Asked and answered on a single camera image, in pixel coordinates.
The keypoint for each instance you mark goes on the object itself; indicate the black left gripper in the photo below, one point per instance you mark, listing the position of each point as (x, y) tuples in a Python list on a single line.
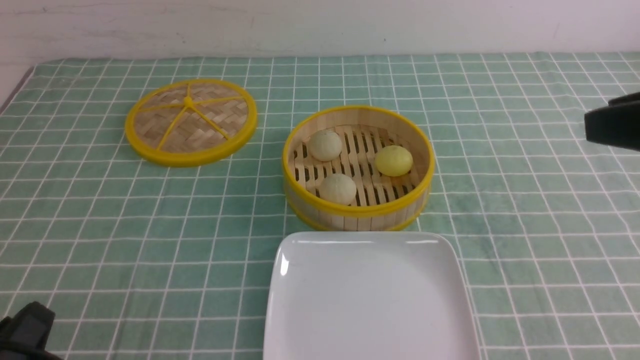
[(25, 335)]

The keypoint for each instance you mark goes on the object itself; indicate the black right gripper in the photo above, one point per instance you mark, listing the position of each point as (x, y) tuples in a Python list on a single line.
[(616, 124)]

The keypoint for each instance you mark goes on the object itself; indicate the yellow steamed bun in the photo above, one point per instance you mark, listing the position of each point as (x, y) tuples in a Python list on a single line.
[(393, 161)]

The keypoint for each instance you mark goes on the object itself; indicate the white steamed bun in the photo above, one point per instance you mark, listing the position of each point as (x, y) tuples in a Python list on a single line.
[(325, 145), (338, 188)]

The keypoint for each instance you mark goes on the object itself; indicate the white square plate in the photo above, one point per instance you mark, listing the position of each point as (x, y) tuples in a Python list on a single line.
[(368, 296)]

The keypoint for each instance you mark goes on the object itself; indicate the green checkered tablecloth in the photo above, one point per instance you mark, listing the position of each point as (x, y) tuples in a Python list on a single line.
[(140, 261)]

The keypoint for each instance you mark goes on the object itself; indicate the yellow rimmed bamboo steamer basket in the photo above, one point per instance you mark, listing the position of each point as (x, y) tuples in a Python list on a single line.
[(381, 203)]

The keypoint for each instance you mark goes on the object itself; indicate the yellow rimmed bamboo steamer lid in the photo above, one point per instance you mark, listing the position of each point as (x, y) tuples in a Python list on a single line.
[(191, 123)]

